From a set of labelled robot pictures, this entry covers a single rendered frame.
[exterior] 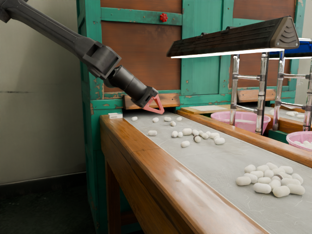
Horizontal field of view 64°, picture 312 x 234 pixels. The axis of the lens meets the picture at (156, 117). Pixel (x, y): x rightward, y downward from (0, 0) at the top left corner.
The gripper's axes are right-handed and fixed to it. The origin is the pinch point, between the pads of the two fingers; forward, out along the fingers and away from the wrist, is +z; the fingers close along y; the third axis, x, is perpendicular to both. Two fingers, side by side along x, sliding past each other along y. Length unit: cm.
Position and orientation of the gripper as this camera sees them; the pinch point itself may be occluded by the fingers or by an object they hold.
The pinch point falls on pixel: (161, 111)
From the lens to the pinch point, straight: 81.2
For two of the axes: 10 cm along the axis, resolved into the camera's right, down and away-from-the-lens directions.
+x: -6.1, 7.9, -0.7
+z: 7.0, 5.8, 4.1
